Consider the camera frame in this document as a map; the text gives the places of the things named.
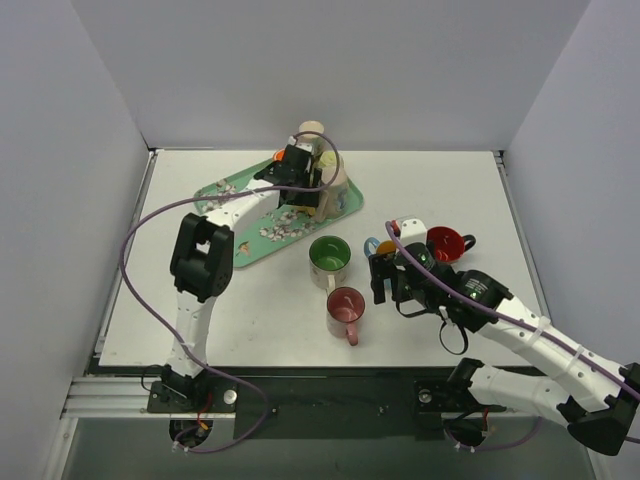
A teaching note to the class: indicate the tall beige mug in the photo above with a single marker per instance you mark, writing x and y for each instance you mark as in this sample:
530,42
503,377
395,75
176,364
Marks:
312,127

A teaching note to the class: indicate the beige cartoon mug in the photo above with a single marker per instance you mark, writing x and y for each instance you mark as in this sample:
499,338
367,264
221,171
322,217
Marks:
333,200

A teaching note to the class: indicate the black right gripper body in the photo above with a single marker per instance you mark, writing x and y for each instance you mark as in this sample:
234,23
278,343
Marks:
391,279

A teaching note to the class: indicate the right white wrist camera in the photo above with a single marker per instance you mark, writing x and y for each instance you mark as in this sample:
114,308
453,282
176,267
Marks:
409,230

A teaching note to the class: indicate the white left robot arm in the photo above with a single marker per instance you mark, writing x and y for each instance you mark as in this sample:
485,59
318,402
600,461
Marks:
203,257

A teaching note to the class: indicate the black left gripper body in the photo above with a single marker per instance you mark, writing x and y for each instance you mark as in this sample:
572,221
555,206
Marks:
304,180

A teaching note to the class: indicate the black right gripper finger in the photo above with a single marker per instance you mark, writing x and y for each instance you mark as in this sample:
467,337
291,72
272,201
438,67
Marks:
381,269
398,289

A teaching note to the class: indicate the black mug red inside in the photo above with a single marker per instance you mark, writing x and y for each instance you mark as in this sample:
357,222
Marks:
448,244

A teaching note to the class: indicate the pink mug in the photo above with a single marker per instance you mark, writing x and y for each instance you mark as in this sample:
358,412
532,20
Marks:
345,307

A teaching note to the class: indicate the blue butterfly mug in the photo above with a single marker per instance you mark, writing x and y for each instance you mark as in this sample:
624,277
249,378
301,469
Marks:
374,246

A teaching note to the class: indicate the cream mug green inside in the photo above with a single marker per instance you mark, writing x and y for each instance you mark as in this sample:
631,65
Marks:
329,260

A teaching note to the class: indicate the green floral tray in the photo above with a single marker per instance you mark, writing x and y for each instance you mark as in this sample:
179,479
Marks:
275,230

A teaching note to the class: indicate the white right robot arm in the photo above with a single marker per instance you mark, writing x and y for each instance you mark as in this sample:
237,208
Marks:
593,398

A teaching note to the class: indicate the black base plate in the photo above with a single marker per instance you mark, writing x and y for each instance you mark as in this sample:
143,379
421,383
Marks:
321,403

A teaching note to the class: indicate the pale green mug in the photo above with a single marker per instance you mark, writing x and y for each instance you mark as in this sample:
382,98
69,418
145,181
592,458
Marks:
329,161

